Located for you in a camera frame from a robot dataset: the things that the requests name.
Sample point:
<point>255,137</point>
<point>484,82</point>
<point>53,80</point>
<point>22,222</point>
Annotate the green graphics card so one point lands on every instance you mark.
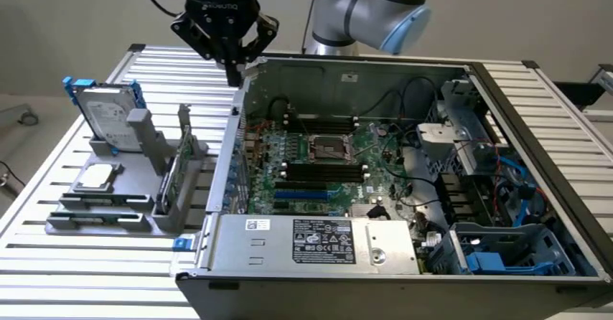
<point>180,169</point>

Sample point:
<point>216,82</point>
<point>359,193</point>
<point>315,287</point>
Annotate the black bracket beside table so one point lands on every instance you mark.
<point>577,95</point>

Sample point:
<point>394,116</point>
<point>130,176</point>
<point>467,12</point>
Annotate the silver power supply unit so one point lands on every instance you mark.
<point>315,243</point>

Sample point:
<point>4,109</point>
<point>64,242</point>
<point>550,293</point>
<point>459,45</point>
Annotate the caster wheel frame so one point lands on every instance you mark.
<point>21,113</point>

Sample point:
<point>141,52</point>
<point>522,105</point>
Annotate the grey parts rack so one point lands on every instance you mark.
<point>142,144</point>

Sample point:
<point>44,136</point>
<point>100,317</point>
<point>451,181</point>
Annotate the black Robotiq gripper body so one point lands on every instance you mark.
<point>220,8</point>

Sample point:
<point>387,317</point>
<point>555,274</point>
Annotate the blue expansion slot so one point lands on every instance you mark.
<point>301,194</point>

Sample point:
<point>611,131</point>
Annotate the silver CPU chip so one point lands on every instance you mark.
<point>97,176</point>

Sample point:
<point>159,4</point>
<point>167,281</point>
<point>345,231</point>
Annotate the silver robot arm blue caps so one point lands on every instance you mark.
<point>363,8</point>

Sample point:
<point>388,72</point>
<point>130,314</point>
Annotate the metal disk bay cage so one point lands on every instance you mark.
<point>459,133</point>

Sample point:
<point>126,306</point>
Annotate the green motherboard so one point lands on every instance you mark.
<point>378,176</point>

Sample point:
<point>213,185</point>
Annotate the black table corner cap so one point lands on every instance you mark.
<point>531,65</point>
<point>136,47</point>

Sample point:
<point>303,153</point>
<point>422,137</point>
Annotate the silver hard disk blue carrier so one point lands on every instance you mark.
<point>106,117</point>

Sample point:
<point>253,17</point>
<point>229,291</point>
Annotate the blue drive carrier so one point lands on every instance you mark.
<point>487,262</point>

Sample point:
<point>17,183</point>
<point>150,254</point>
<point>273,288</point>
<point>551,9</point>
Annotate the black expansion slot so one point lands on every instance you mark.
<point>301,186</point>

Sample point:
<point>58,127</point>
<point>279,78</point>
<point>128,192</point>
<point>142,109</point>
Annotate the silver chipset heat sink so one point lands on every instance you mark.
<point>366,212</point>

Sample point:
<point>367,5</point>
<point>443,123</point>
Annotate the open black PC case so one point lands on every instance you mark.
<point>540,191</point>

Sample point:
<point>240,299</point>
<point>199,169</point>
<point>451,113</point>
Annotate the CPU socket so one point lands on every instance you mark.
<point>331,148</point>

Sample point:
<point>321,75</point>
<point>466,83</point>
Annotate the blue case latch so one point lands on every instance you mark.
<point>181,244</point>

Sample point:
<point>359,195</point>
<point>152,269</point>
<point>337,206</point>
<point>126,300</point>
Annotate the black RAM slot bank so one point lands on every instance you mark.
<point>320,122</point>
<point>325,172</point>

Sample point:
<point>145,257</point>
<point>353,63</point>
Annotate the green RAM stick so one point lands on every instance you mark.
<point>102,201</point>

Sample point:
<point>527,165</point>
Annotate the grey plastic drive cage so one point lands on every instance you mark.
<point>535,237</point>

